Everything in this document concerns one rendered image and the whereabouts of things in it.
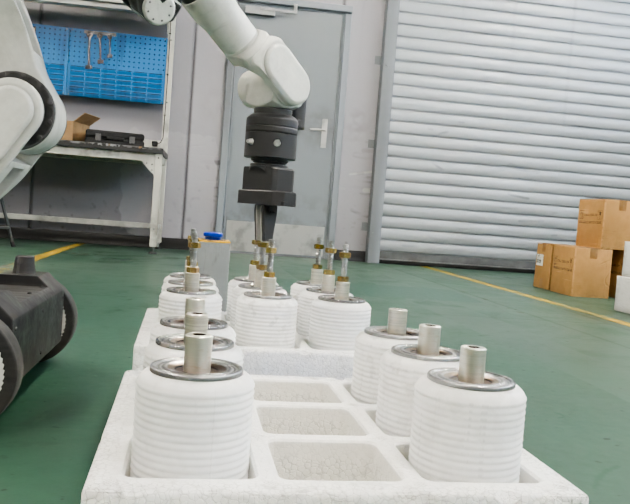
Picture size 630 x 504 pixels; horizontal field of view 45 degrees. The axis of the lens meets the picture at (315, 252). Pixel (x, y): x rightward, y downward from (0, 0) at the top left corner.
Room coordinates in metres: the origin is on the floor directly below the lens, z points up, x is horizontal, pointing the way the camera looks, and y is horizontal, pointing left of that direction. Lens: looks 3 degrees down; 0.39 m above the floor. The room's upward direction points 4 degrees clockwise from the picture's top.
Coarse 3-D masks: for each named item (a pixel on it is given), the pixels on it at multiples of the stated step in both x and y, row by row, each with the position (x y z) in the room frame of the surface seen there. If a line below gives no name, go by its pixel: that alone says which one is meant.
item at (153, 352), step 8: (152, 344) 0.71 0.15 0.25; (144, 352) 0.71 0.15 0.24; (152, 352) 0.69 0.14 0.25; (160, 352) 0.69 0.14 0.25; (168, 352) 0.68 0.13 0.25; (176, 352) 0.68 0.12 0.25; (216, 352) 0.69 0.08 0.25; (224, 352) 0.70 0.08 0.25; (232, 352) 0.71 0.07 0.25; (240, 352) 0.72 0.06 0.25; (144, 360) 0.70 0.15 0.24; (152, 360) 0.69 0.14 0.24; (232, 360) 0.70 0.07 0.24; (240, 360) 0.71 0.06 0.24; (144, 368) 0.71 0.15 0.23
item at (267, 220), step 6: (264, 210) 1.27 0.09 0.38; (270, 210) 1.27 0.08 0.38; (276, 210) 1.28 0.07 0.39; (264, 216) 1.27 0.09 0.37; (270, 216) 1.28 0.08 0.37; (264, 222) 1.27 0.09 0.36; (270, 222) 1.28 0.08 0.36; (264, 228) 1.27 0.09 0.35; (270, 228) 1.28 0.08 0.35; (264, 234) 1.27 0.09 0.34; (270, 234) 1.28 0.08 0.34; (264, 240) 1.27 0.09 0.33
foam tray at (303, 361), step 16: (144, 320) 1.28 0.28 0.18; (224, 320) 1.35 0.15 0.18; (144, 336) 1.13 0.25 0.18; (304, 336) 1.24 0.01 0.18; (256, 352) 1.09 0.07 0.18; (272, 352) 1.09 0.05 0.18; (288, 352) 1.10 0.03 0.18; (304, 352) 1.11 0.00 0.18; (320, 352) 1.11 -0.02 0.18; (336, 352) 1.12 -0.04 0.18; (352, 352) 1.13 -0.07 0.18; (256, 368) 1.09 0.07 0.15; (272, 368) 1.09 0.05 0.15; (288, 368) 1.10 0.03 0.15; (304, 368) 1.10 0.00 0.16; (320, 368) 1.11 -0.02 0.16; (336, 368) 1.11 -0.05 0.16; (352, 368) 1.12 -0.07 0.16
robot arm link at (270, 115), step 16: (240, 80) 1.30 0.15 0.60; (256, 80) 1.27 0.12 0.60; (240, 96) 1.31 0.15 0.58; (256, 96) 1.27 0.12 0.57; (272, 96) 1.24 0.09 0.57; (256, 112) 1.27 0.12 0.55; (272, 112) 1.25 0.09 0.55; (288, 112) 1.27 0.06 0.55; (304, 112) 1.31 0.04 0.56; (256, 128) 1.25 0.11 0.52; (272, 128) 1.24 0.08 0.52; (288, 128) 1.25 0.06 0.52; (304, 128) 1.32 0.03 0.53
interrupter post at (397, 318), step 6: (390, 312) 0.88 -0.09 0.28; (396, 312) 0.87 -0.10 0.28; (402, 312) 0.87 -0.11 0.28; (390, 318) 0.87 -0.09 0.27; (396, 318) 0.87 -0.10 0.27; (402, 318) 0.87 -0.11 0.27; (390, 324) 0.87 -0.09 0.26; (396, 324) 0.87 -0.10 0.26; (402, 324) 0.87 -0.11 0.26; (390, 330) 0.87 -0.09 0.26; (396, 330) 0.87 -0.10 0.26; (402, 330) 0.87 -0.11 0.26
